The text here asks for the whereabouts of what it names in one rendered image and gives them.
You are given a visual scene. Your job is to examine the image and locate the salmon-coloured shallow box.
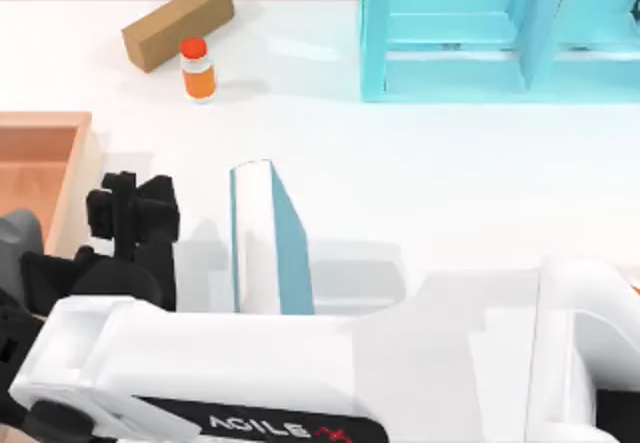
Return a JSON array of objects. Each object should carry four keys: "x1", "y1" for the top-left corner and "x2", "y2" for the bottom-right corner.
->
[{"x1": 0, "y1": 111, "x2": 104, "y2": 259}]

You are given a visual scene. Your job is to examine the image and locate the grey rounded box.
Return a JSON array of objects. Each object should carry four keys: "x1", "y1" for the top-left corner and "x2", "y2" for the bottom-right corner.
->
[{"x1": 0, "y1": 209, "x2": 47, "y2": 290}]

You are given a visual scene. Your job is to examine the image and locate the blue and white book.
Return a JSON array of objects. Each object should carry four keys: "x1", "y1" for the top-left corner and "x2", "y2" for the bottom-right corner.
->
[{"x1": 229, "y1": 158, "x2": 316, "y2": 316}]

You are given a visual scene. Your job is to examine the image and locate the orange bottle with red cap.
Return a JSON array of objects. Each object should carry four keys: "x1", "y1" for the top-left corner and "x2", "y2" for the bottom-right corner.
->
[{"x1": 179, "y1": 36, "x2": 219, "y2": 105}]

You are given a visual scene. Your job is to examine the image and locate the brown cardboard box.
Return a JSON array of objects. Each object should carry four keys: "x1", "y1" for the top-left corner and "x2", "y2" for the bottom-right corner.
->
[{"x1": 121, "y1": 0, "x2": 236, "y2": 75}]

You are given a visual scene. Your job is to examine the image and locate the light blue rack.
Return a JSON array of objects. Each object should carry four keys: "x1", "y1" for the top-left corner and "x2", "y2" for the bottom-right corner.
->
[{"x1": 358, "y1": 0, "x2": 640, "y2": 104}]

